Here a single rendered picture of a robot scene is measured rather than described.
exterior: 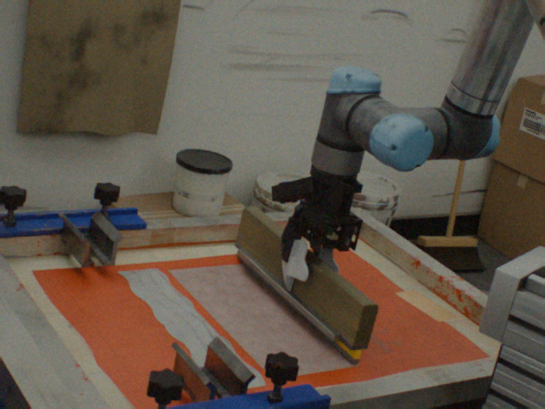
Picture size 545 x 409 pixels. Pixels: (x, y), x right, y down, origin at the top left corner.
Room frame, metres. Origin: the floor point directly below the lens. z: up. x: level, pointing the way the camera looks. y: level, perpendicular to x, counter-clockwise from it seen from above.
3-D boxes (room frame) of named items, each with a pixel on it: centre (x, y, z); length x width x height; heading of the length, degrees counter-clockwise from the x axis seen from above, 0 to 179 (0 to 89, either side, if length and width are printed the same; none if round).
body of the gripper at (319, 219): (1.44, -0.08, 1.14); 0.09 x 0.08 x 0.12; 36
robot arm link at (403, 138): (1.37, -0.15, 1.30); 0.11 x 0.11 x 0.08; 35
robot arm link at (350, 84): (1.44, -0.08, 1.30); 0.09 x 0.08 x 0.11; 35
